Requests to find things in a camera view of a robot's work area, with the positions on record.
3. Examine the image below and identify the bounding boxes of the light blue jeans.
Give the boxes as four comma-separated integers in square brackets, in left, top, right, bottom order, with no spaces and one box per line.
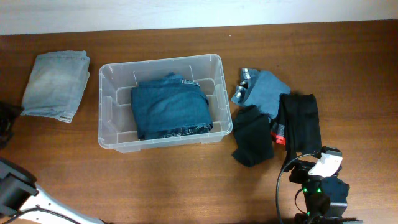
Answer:
[22,50,90,123]

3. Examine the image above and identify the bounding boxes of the dark blue jeans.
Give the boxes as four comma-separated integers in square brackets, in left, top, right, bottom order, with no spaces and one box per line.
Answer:
[131,72,213,140]

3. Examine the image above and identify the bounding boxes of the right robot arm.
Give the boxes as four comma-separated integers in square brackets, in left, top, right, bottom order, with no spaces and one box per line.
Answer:
[289,146,363,224]

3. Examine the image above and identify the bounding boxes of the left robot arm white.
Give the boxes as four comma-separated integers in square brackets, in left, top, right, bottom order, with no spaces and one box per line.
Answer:
[1,157,105,224]

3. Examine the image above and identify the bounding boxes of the black garment with red trim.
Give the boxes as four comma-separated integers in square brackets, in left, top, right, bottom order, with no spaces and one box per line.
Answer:
[271,94,322,172]

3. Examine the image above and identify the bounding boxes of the black folded garment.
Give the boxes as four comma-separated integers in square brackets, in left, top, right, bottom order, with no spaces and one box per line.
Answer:
[232,105,274,167]

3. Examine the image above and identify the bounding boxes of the blue grey folded garment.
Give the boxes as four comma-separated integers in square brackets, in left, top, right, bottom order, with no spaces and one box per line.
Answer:
[231,68,290,120]

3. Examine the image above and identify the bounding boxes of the clear plastic storage bin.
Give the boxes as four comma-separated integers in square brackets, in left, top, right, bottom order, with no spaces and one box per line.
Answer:
[98,54,233,153]

